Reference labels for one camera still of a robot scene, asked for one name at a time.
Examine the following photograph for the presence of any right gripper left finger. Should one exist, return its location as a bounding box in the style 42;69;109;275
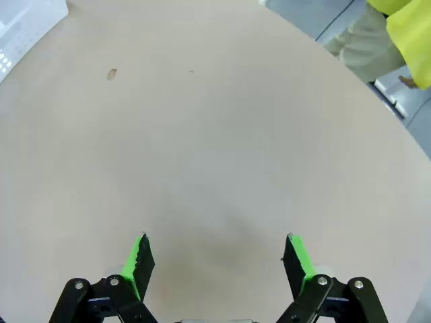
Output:
48;231;159;323

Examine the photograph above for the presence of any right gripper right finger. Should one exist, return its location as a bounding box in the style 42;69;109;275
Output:
275;231;388;323

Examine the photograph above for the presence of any white perforated plastic basket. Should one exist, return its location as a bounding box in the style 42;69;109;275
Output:
0;0;69;84

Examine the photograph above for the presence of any person's left forearm yellow sleeve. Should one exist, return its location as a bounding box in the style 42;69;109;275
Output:
385;1;431;91

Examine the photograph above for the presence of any person's left hand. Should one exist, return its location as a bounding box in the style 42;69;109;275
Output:
398;75;419;89

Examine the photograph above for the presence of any person in yellow shirt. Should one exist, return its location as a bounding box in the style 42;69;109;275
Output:
324;0;431;91

